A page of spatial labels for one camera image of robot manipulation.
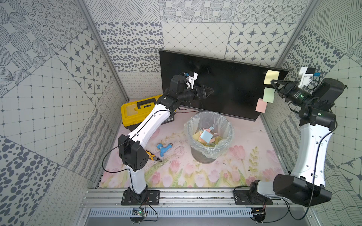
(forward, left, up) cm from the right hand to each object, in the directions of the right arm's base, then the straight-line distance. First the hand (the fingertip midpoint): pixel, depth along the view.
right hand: (269, 83), depth 61 cm
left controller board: (-45, +61, -48) cm, 90 cm away
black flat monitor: (+26, +3, -23) cm, 35 cm away
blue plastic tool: (-11, +53, -46) cm, 71 cm away
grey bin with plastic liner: (-10, +25, -27) cm, 38 cm away
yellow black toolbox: (+8, +74, -30) cm, 80 cm away
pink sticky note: (+1, -3, -16) cm, 17 cm away
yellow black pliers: (-15, +59, -46) cm, 77 cm away
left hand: (+6, +26, -7) cm, 28 cm away
